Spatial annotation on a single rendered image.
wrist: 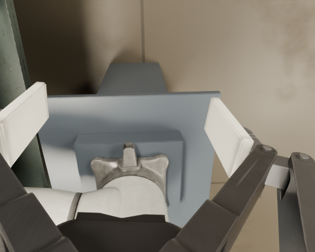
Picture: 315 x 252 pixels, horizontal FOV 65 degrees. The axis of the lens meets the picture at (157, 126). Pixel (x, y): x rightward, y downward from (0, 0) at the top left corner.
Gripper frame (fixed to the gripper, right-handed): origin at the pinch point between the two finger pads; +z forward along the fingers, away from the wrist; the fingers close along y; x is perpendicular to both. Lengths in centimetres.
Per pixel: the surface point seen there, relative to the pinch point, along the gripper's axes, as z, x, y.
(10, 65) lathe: 57, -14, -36
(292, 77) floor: 111, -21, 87
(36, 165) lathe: 57, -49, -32
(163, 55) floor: 111, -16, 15
